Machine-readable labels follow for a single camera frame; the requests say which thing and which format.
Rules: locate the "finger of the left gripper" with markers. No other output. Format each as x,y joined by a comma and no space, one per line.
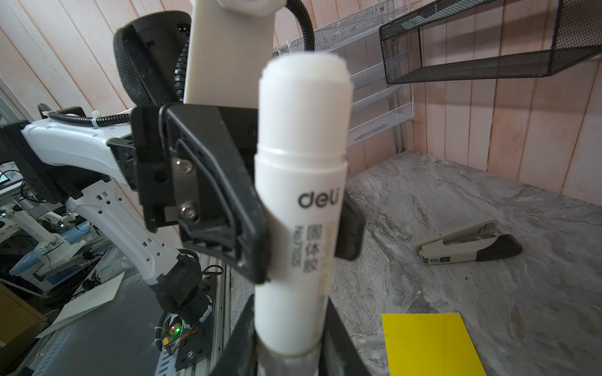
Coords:
351,231

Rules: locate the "white wire mesh shelf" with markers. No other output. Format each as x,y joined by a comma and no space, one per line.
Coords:
350,29

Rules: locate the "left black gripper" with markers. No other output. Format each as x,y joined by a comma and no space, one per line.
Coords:
212,150

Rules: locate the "black mesh basket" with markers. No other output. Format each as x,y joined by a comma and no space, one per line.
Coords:
480,40

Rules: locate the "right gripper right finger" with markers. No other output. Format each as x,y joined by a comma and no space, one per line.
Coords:
338,356

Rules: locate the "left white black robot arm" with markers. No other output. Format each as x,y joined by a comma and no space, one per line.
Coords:
71,156

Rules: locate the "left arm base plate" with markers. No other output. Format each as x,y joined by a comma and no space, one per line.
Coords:
186,348

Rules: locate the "yellow envelope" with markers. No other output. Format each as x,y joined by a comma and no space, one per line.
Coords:
429,344

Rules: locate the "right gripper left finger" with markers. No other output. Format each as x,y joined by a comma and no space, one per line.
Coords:
239,356

